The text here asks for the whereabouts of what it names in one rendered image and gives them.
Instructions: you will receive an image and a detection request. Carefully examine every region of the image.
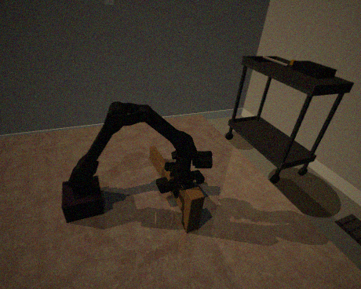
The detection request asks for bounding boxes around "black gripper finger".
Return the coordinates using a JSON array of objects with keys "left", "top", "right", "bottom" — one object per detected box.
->
[
  {"left": 170, "top": 188, "right": 178, "bottom": 198},
  {"left": 182, "top": 183, "right": 195, "bottom": 190}
]

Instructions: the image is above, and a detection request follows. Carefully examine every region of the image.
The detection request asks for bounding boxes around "brown wooden plank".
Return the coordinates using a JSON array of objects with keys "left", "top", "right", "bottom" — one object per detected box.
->
[{"left": 150, "top": 146, "right": 186, "bottom": 213}]

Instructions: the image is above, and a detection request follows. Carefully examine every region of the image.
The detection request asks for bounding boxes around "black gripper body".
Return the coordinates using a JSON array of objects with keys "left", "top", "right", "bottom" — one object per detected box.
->
[{"left": 156, "top": 165, "right": 205, "bottom": 193}]

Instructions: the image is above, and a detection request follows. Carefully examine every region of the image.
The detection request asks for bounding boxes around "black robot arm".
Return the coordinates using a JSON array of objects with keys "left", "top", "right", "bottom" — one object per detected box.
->
[{"left": 67, "top": 101, "right": 213, "bottom": 199}]

